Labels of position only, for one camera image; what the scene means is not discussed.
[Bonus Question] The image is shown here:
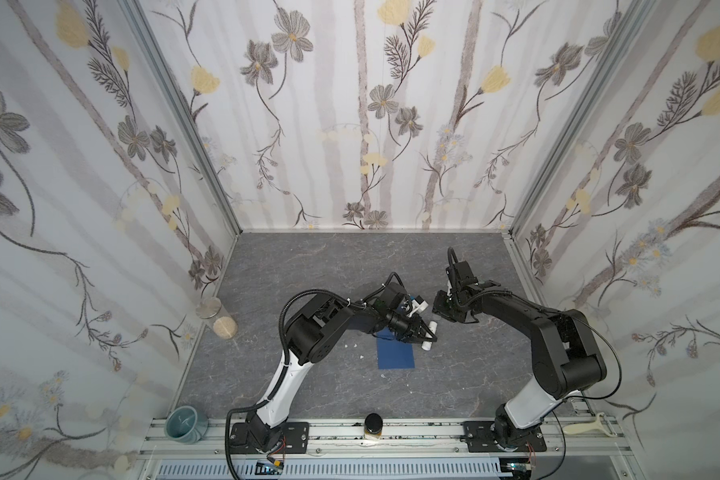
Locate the white glue stick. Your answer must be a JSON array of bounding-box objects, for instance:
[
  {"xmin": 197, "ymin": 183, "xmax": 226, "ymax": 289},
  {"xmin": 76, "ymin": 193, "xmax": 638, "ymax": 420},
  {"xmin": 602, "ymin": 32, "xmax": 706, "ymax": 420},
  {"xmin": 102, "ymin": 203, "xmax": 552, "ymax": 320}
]
[{"xmin": 421, "ymin": 321, "xmax": 438, "ymax": 351}]

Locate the dark blue envelope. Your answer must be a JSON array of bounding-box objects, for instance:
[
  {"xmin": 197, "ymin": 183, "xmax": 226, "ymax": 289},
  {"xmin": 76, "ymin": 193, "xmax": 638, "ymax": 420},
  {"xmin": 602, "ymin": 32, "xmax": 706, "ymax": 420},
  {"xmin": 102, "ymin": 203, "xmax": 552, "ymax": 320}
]
[{"xmin": 375, "ymin": 329, "xmax": 415, "ymax": 370}]

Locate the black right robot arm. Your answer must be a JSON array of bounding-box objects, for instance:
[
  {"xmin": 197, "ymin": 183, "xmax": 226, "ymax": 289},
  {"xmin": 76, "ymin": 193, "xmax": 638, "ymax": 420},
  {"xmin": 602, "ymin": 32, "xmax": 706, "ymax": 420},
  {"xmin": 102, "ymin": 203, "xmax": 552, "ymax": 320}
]
[{"xmin": 433, "ymin": 260, "xmax": 607, "ymax": 451}]

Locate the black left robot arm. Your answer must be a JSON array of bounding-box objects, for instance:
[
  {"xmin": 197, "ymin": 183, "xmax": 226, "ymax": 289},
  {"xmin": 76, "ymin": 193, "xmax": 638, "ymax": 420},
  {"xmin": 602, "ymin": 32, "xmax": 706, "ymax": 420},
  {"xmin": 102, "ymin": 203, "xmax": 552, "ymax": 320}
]
[{"xmin": 225, "ymin": 276, "xmax": 437, "ymax": 454}]

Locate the cream plastic peeler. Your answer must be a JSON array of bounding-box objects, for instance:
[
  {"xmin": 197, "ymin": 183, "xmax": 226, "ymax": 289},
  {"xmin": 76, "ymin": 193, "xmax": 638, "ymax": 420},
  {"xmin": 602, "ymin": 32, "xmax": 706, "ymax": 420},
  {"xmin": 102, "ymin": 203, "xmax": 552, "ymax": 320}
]
[{"xmin": 562, "ymin": 412, "xmax": 614, "ymax": 438}]

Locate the glass jar with cork lid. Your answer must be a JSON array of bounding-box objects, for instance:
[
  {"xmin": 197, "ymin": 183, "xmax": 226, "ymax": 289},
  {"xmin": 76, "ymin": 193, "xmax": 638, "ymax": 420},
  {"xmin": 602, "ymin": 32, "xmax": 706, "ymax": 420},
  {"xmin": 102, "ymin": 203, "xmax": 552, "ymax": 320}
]
[{"xmin": 195, "ymin": 297, "xmax": 238, "ymax": 340}]

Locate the teal cup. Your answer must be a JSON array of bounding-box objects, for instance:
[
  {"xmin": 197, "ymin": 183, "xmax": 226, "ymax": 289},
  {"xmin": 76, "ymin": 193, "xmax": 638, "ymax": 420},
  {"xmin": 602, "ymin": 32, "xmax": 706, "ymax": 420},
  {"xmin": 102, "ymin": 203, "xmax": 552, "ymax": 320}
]
[{"xmin": 164, "ymin": 405, "xmax": 209, "ymax": 445}]

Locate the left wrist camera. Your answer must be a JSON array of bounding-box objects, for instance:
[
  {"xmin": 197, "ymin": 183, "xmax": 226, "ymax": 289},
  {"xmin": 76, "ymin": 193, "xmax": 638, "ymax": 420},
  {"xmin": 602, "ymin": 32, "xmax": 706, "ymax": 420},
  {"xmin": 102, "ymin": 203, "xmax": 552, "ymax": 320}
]
[{"xmin": 401, "ymin": 296, "xmax": 428, "ymax": 318}]

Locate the black cylinder on rail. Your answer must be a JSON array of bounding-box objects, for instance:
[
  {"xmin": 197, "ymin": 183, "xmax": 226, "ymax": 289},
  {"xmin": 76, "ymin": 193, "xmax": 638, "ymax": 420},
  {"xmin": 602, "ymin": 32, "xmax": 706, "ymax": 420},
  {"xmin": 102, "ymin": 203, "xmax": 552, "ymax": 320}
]
[{"xmin": 363, "ymin": 412, "xmax": 384, "ymax": 440}]

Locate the black corrugated cable hose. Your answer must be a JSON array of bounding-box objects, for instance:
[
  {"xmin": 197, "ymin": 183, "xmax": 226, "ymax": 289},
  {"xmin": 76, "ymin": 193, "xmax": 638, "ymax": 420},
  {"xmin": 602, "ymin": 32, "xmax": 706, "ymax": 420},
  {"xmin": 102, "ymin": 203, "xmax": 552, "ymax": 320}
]
[{"xmin": 277, "ymin": 289, "xmax": 349, "ymax": 361}]

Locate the aluminium mounting rail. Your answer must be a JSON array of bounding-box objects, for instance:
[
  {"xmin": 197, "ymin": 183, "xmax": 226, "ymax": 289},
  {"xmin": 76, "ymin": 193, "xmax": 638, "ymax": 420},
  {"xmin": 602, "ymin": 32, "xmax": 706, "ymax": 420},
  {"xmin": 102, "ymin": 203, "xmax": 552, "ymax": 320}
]
[{"xmin": 137, "ymin": 416, "xmax": 631, "ymax": 460}]

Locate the white perforated cable duct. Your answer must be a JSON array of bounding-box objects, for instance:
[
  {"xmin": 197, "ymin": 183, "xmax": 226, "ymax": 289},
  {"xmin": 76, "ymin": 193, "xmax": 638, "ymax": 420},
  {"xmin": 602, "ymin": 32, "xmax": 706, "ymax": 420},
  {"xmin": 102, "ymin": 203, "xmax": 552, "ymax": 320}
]
[{"xmin": 150, "ymin": 458, "xmax": 512, "ymax": 479}]

